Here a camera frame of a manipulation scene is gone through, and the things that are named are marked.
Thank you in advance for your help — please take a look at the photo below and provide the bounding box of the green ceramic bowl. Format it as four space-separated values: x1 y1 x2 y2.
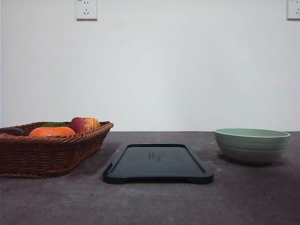
214 128 291 164

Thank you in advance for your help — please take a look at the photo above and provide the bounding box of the brown wicker basket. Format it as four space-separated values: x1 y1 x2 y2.
0 121 114 179

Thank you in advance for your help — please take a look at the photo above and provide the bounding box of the dark blue rectangular tray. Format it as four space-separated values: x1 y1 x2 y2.
103 143 214 184

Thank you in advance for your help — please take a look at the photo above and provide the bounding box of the red yellow apple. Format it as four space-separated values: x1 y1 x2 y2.
70 117 100 133

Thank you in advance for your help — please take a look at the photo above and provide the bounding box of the green fruit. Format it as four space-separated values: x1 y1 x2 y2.
40 122 68 127

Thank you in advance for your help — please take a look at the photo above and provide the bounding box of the orange tangerine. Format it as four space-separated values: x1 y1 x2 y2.
29 127 76 137

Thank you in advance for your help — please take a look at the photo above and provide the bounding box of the dark purple eggplant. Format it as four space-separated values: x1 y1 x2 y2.
0 127 25 135

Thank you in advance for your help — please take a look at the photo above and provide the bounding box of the white wall socket left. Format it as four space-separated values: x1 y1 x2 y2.
75 0 98 22

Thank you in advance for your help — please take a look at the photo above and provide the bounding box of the white wall socket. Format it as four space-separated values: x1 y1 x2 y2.
285 0 300 22
75 0 98 22

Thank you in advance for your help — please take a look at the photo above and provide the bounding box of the white wall socket right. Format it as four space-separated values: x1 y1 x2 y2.
285 0 300 22

